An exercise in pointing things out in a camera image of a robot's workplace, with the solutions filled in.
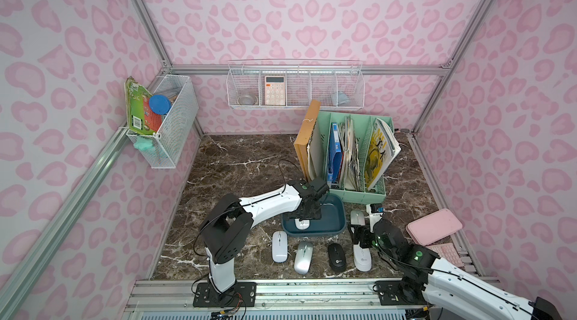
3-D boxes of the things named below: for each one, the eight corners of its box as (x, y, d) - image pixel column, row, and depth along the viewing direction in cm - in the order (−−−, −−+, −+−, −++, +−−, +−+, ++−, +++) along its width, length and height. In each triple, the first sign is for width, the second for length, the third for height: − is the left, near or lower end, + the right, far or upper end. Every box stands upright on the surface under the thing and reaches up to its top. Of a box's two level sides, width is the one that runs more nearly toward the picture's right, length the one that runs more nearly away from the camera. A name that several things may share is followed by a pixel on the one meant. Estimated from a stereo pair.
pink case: (419, 248, 84) (421, 245, 82) (403, 226, 90) (406, 223, 88) (461, 229, 89) (465, 227, 87) (444, 209, 94) (447, 207, 92)
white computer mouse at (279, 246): (270, 263, 81) (269, 261, 80) (272, 233, 88) (272, 231, 87) (288, 263, 81) (287, 261, 79) (288, 233, 88) (288, 230, 86)
